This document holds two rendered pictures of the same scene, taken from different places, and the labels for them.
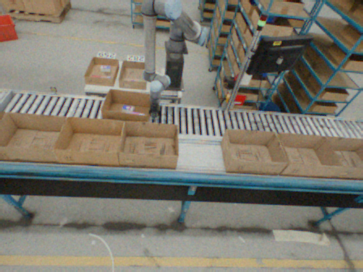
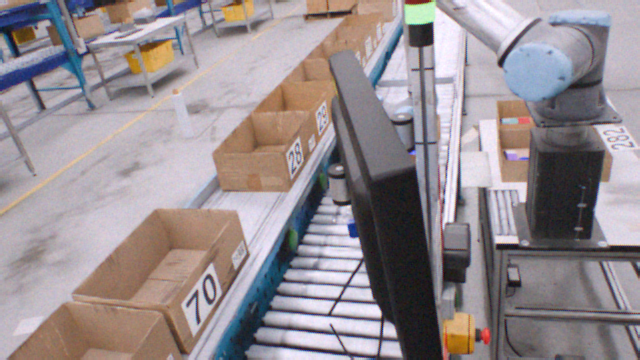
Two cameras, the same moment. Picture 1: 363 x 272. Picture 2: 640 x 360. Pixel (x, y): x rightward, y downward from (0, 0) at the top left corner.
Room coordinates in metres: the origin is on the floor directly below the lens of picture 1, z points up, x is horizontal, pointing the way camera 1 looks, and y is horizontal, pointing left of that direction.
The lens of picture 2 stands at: (1.99, -1.25, 1.77)
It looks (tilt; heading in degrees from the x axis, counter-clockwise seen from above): 29 degrees down; 119
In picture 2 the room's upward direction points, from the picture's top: 10 degrees counter-clockwise
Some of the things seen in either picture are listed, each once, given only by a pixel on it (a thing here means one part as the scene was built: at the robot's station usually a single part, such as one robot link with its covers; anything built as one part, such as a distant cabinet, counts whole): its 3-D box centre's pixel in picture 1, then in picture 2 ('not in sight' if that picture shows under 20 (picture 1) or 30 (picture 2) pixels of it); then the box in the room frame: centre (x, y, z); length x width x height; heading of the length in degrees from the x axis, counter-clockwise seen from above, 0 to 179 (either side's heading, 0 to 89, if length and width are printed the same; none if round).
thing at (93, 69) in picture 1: (103, 71); (540, 120); (1.94, 0.95, 0.80); 0.38 x 0.28 x 0.10; 9
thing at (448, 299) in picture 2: not in sight; (449, 299); (1.81, -0.43, 0.95); 0.07 x 0.03 x 0.07; 99
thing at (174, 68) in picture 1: (173, 70); (560, 183); (2.03, 0.20, 0.91); 0.26 x 0.26 x 0.33; 12
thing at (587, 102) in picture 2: (177, 41); (571, 91); (2.03, 0.20, 1.22); 0.19 x 0.19 x 0.10
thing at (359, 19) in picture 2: not in sight; (361, 30); (0.64, 2.13, 0.96); 0.39 x 0.29 x 0.17; 99
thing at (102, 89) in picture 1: (136, 77); (561, 170); (2.04, 0.61, 0.74); 1.00 x 0.58 x 0.03; 102
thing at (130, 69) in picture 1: (134, 74); (549, 153); (1.99, 0.62, 0.80); 0.38 x 0.28 x 0.10; 10
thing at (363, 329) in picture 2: (223, 129); (343, 327); (1.49, -0.40, 0.72); 0.52 x 0.05 x 0.05; 9
